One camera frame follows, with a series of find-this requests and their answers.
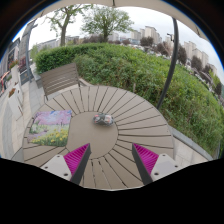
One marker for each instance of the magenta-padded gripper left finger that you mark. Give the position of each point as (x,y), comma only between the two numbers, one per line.
(60,166)

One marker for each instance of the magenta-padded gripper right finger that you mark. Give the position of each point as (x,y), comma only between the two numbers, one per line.
(163,165)

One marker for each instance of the transparent grey computer mouse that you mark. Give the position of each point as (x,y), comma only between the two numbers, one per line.
(103,119)

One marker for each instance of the cherry blossom print mouse pad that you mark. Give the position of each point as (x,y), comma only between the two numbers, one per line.
(50,128)

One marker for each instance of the large white flower planter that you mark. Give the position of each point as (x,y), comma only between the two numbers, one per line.
(15,103)

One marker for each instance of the green hedge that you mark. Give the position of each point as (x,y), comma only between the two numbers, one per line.
(150,83)

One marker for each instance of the brown slatted outdoor chair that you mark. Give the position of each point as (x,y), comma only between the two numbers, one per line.
(60,79)

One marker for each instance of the curved black parasol pole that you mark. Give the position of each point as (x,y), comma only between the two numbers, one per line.
(171,66)

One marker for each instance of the small white flower planter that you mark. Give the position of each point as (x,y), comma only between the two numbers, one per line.
(14,71)

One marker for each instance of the tall grey sign pillar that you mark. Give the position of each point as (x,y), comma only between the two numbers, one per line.
(25,56)

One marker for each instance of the far apartment buildings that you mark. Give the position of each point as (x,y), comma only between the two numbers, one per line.
(150,33)

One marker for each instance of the thin sparse-leafed tree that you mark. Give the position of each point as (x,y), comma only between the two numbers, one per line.
(64,26)

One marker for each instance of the round leafy tree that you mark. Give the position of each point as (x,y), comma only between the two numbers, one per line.
(106,21)

